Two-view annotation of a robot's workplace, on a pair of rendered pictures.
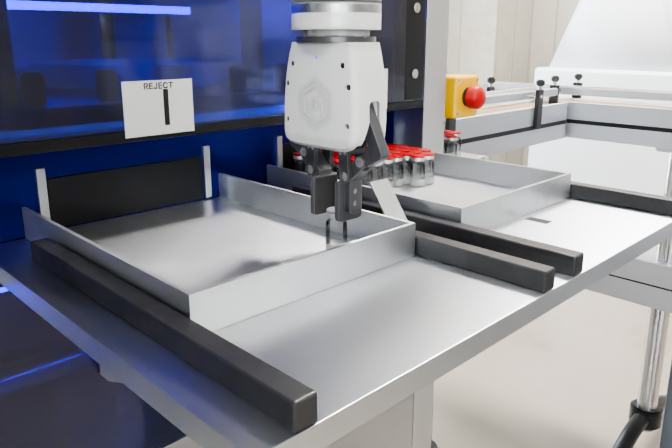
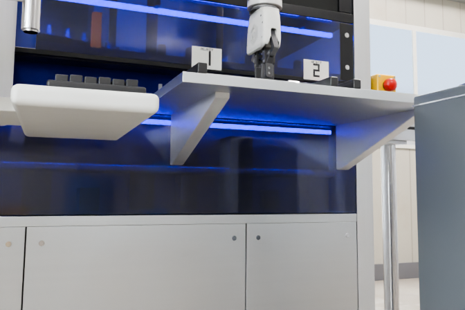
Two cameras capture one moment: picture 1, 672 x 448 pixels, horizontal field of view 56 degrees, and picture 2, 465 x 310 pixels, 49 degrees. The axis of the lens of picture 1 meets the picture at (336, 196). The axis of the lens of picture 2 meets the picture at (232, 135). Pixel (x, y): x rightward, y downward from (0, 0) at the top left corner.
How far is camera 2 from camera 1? 77 cm
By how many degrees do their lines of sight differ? 30
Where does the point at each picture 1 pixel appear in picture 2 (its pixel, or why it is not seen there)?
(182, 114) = (216, 62)
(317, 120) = (254, 40)
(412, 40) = (344, 50)
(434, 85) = (362, 75)
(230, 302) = not seen: hidden behind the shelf
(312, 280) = not seen: hidden behind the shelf
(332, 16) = not seen: outside the picture
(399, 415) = (345, 272)
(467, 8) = not seen: outside the picture
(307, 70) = (252, 23)
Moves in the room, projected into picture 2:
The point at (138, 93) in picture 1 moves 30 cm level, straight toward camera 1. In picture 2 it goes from (198, 50) to (175, 12)
